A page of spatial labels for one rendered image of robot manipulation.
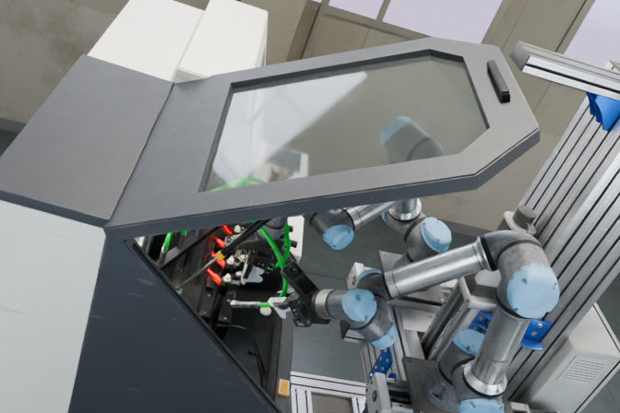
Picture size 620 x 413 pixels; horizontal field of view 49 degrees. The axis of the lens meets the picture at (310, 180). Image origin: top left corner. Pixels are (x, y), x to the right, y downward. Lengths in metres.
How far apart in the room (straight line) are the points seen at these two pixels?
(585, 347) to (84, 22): 2.96
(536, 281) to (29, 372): 1.29
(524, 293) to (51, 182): 1.10
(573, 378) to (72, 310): 1.55
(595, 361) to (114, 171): 1.58
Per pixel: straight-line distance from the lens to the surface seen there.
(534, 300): 1.66
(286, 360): 2.12
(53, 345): 1.87
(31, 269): 1.70
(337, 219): 1.85
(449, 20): 4.02
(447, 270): 1.77
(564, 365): 2.36
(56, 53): 4.10
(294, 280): 1.77
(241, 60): 2.26
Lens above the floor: 2.49
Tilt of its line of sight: 32 degrees down
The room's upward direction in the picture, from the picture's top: 22 degrees clockwise
